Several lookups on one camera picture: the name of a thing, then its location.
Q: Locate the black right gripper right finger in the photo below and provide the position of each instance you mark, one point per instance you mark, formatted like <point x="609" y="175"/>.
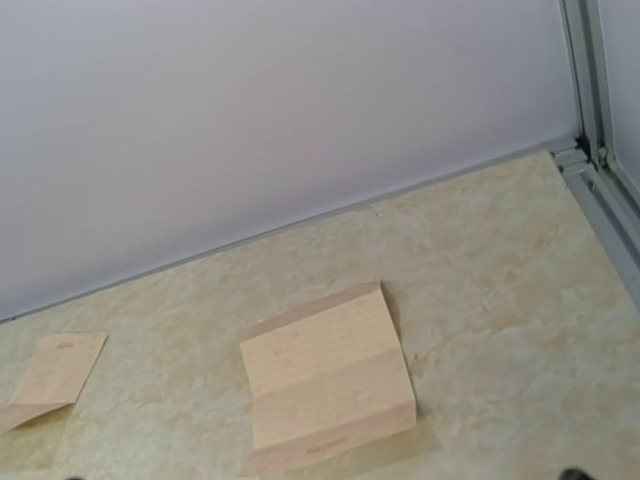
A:
<point x="574" y="474"/>

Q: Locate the cream letter paper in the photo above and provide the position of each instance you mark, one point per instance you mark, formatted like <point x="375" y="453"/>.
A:
<point x="326" y="377"/>

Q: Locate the spare folded letter paper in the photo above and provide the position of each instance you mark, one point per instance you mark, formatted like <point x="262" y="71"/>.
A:
<point x="54" y="376"/>

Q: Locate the aluminium right corner post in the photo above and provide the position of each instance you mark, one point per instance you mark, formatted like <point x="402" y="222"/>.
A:
<point x="599" y="183"/>

